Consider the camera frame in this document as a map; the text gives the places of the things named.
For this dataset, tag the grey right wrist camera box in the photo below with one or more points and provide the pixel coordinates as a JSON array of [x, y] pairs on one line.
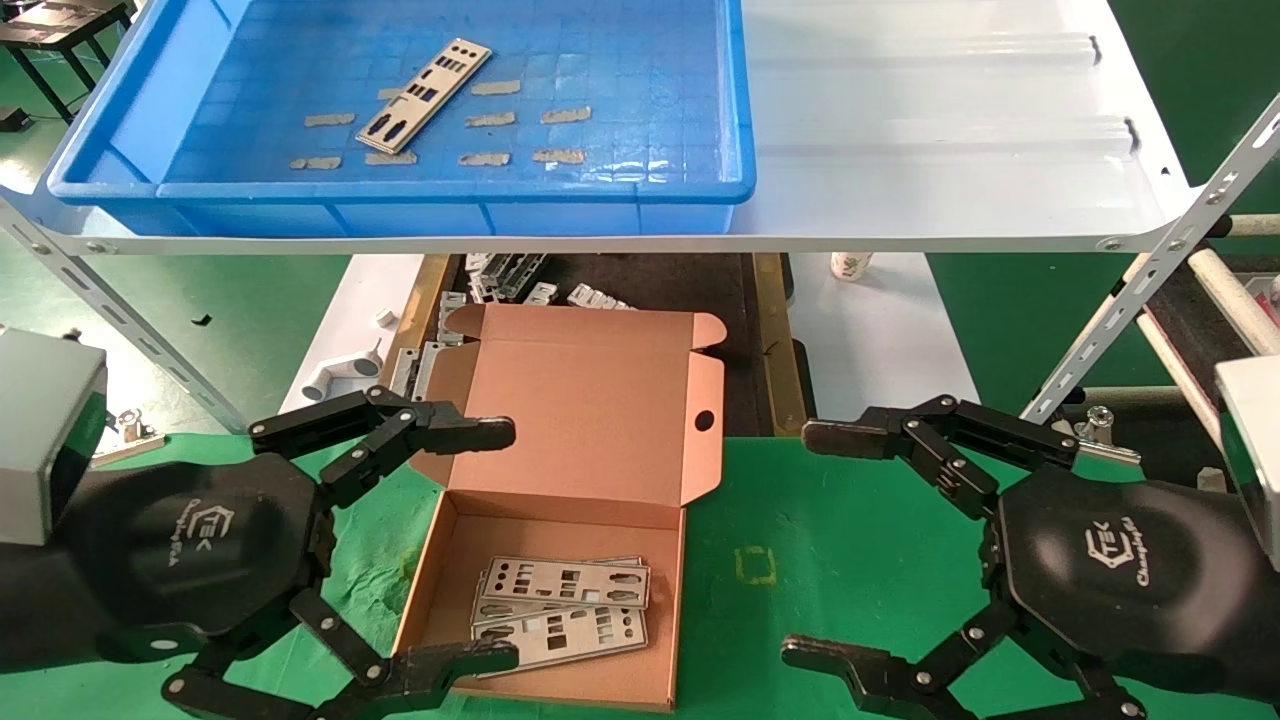
[[1255, 450]]

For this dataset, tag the white paper cup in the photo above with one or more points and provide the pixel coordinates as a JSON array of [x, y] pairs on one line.
[[850, 266]]

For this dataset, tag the white perforated angle bar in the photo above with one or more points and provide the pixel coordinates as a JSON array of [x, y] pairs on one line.
[[120, 310], [1150, 270]]

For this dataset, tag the white pipe rack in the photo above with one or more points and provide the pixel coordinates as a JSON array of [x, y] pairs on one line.
[[1230, 290]]

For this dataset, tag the silver metal IO shield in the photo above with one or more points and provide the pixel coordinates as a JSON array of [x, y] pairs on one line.
[[560, 640], [425, 95], [560, 582]]

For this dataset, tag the small black floor device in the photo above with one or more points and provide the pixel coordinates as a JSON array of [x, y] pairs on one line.
[[10, 118]]

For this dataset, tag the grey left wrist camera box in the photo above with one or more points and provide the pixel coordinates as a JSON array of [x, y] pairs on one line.
[[45, 430]]

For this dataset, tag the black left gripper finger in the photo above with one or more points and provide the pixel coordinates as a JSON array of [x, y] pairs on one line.
[[430, 668], [450, 432]]

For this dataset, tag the white shelf board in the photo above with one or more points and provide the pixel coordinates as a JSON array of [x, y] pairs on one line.
[[880, 350]]

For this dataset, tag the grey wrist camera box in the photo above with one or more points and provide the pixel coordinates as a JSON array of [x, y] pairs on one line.
[[45, 430], [1255, 450]]

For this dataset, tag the white plastic pipe fitting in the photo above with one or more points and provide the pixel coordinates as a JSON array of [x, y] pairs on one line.
[[340, 375]]

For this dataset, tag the black table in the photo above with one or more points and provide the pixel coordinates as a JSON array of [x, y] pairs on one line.
[[60, 20]]

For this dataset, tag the blue plastic tray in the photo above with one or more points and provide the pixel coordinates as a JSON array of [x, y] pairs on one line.
[[650, 100]]

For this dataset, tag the brown cardboard box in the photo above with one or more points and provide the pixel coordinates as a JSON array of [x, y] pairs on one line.
[[590, 400]]

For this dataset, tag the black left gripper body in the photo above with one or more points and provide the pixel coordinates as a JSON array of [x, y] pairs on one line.
[[200, 540]]

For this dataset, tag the black tray with brass frame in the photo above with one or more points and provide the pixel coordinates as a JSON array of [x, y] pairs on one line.
[[690, 285]]

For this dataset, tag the tan tape strip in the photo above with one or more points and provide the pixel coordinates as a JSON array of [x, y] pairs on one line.
[[330, 119], [559, 155], [497, 87], [484, 158], [316, 162], [395, 159], [490, 119], [566, 114]]

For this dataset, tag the silver binder clip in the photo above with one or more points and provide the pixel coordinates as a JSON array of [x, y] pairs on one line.
[[1100, 430], [130, 432]]

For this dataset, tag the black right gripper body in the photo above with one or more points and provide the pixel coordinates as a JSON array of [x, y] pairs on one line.
[[1120, 570]]

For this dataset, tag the silver metal bracket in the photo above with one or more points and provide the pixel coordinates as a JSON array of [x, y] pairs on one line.
[[412, 368], [541, 294], [595, 297], [451, 318], [505, 275]]

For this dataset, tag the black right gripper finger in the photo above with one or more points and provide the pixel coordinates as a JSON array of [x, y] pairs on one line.
[[860, 672], [860, 435]]

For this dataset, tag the white metal shelf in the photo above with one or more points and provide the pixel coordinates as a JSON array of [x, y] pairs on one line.
[[900, 150]]

